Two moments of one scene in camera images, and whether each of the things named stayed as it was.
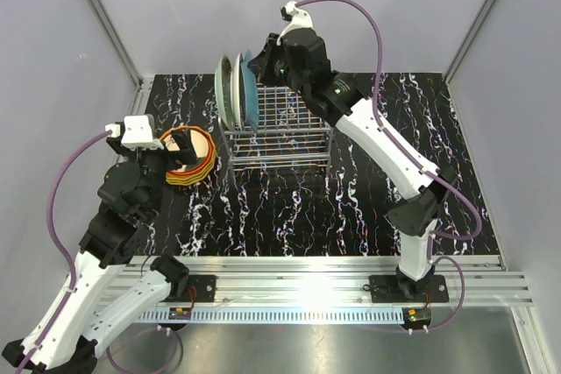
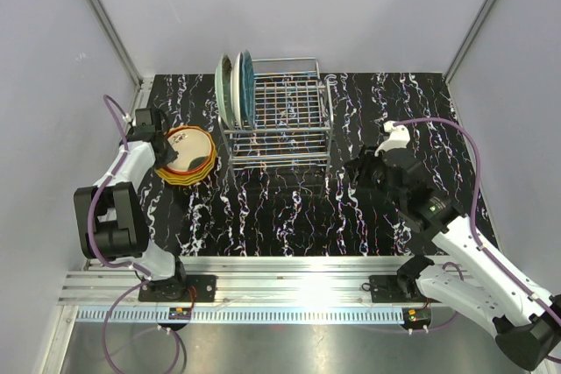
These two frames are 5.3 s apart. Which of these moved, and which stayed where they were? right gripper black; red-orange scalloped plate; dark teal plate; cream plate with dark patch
Moved: right gripper black
Stayed: red-orange scalloped plate; cream plate with dark patch; dark teal plate
